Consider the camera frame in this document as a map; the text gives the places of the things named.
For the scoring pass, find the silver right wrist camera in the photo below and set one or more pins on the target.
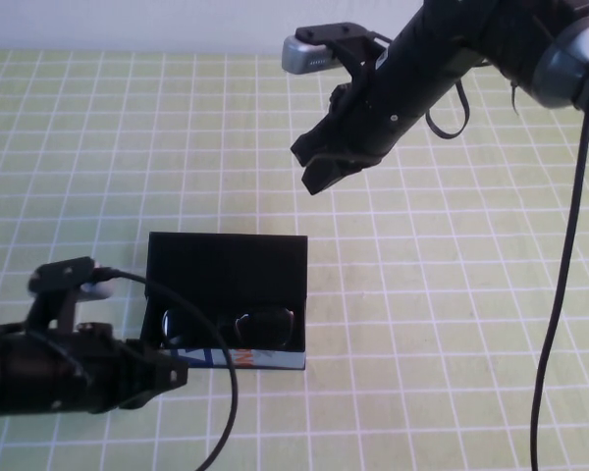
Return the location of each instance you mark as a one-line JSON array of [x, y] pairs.
[[304, 56]]

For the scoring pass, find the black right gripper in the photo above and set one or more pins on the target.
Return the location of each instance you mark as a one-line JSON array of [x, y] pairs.
[[402, 83]]

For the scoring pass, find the black zip tie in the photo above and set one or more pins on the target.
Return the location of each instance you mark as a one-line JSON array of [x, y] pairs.
[[513, 98]]

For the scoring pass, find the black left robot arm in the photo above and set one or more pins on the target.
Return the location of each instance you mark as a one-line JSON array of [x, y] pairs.
[[2, 368]]

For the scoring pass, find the black framed glasses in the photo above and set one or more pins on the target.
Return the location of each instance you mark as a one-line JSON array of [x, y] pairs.
[[265, 326]]

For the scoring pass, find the black glasses case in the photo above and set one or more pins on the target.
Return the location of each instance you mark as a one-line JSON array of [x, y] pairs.
[[226, 265]]

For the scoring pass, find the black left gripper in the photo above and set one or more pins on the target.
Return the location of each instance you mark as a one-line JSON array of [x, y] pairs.
[[78, 373]]

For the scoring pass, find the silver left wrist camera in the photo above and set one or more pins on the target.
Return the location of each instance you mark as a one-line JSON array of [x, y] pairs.
[[95, 287]]

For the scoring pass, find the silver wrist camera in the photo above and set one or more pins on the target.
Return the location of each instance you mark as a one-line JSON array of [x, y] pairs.
[[95, 287], [304, 56]]

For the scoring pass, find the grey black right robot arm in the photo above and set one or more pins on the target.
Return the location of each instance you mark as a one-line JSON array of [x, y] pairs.
[[564, 64]]

